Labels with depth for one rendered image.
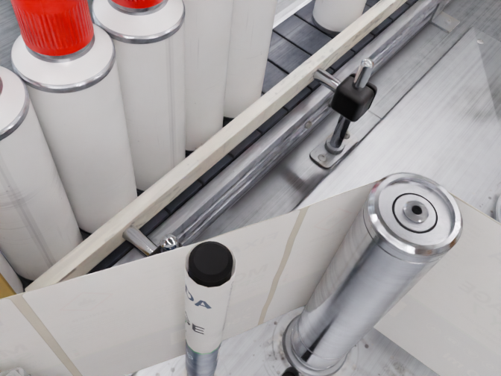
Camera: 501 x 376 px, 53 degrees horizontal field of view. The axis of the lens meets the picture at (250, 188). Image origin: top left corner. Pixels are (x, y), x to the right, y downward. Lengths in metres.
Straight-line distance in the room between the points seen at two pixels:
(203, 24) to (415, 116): 0.25
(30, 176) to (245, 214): 0.23
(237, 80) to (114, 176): 0.14
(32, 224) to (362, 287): 0.19
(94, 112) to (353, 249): 0.15
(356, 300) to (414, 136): 0.28
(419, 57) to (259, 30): 0.31
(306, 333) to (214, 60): 0.19
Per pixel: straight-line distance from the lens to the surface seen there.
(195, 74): 0.36
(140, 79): 0.31
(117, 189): 0.35
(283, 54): 0.53
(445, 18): 0.73
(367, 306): 0.24
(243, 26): 0.38
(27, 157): 0.28
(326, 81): 0.47
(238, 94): 0.43
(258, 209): 0.47
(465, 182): 0.48
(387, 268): 0.21
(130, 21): 0.29
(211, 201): 0.42
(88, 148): 0.30
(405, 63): 0.64
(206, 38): 0.34
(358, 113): 0.46
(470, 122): 0.53
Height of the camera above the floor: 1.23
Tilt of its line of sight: 56 degrees down
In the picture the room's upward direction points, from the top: 11 degrees clockwise
